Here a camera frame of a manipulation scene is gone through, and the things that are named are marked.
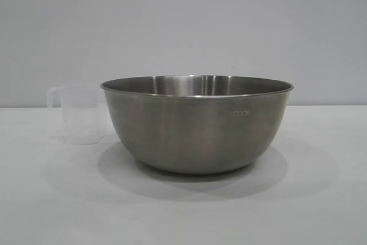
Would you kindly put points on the stainless steel mixing bowl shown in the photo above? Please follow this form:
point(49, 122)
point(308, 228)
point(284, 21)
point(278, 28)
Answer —
point(195, 130)

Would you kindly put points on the clear plastic measuring cup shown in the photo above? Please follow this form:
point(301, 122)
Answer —
point(74, 113)

